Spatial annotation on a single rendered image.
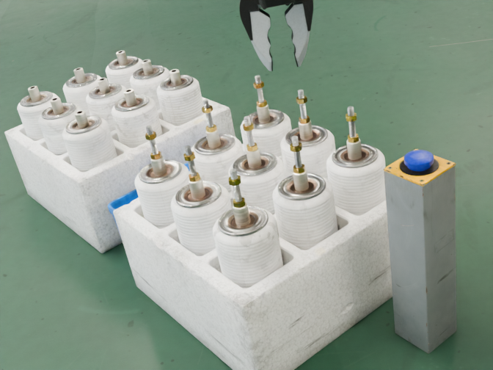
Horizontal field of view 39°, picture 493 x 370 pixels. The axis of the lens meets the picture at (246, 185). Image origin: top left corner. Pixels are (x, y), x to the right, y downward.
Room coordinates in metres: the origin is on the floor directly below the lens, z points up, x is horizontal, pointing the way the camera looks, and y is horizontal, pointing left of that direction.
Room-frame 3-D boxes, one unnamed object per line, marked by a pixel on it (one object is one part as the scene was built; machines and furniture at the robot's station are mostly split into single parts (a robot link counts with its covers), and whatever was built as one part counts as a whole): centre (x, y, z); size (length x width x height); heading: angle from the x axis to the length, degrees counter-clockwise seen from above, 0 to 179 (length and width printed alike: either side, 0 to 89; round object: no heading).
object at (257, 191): (1.02, -0.02, 0.16); 0.10 x 0.10 x 0.18
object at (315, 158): (1.08, -0.12, 0.16); 0.10 x 0.10 x 0.18
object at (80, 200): (1.48, 0.27, 0.09); 0.39 x 0.39 x 0.18; 34
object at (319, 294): (1.02, -0.02, 0.09); 0.39 x 0.39 x 0.18; 33
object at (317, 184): (0.92, -0.08, 0.25); 0.08 x 0.08 x 0.01
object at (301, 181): (0.92, -0.08, 0.26); 0.02 x 0.02 x 0.03
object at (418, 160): (0.81, -0.24, 0.32); 0.04 x 0.04 x 0.02
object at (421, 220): (0.81, -0.24, 0.16); 0.07 x 0.07 x 0.31; 33
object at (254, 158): (1.02, -0.02, 0.26); 0.02 x 0.02 x 0.03
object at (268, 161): (1.02, -0.02, 0.25); 0.08 x 0.08 x 0.01
